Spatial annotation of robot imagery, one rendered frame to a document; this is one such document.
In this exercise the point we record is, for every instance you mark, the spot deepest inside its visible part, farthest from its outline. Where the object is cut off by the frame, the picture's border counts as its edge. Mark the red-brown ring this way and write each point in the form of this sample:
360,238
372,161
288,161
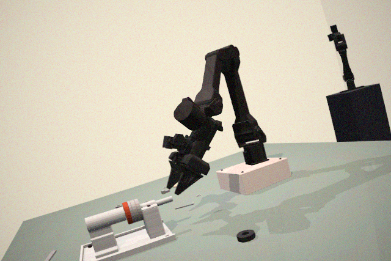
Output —
127,211

